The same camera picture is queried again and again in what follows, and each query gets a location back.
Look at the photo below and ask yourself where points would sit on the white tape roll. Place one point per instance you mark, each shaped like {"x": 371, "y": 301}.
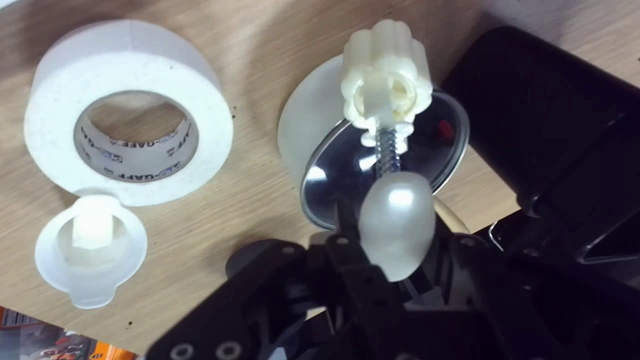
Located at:
{"x": 131, "y": 109}

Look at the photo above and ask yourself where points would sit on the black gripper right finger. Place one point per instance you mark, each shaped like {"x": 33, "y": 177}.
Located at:
{"x": 507, "y": 294}

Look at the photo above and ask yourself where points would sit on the small white plastic stand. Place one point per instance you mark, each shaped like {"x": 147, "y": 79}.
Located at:
{"x": 90, "y": 248}

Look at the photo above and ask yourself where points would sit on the white pot with glass lid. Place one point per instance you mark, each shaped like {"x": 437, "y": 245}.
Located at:
{"x": 330, "y": 161}

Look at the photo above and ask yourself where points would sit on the black plastic bin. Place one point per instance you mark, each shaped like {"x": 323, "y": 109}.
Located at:
{"x": 563, "y": 134}

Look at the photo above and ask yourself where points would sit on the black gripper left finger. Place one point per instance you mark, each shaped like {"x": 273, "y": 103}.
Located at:
{"x": 319, "y": 302}

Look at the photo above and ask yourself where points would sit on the orange and black book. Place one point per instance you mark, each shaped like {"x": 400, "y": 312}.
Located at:
{"x": 30, "y": 338}

